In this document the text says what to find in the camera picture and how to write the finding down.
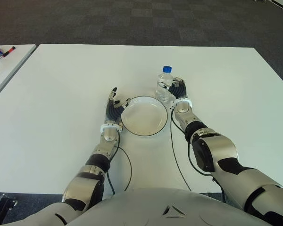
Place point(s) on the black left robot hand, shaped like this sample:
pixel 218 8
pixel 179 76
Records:
pixel 113 113

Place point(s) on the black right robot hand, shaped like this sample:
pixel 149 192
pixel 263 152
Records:
pixel 179 90

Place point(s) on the clear blue-capped water bottle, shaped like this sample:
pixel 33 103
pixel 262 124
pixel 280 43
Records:
pixel 167 69

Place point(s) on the white black-rimmed plate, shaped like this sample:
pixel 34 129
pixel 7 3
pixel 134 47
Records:
pixel 143 116

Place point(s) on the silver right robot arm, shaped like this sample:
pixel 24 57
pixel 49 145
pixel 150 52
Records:
pixel 217 148

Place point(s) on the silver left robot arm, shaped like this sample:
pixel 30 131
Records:
pixel 109 136

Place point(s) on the grey robot torso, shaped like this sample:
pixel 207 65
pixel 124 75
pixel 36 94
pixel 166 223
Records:
pixel 155 207

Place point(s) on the red black marker pen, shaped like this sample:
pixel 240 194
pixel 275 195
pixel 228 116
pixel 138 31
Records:
pixel 9 51

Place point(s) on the black metal frame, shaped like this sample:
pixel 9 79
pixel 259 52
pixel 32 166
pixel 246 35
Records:
pixel 4 204

